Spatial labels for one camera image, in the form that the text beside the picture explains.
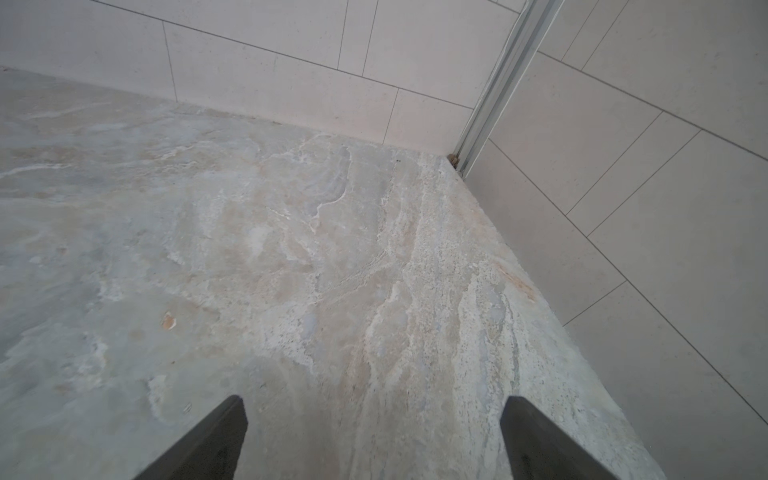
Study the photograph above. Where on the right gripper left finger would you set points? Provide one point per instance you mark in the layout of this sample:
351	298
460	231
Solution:
210	450

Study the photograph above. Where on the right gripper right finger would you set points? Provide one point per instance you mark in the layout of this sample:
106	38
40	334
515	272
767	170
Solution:
538	449

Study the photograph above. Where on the aluminium corner post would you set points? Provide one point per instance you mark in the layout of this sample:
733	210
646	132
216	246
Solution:
519	49

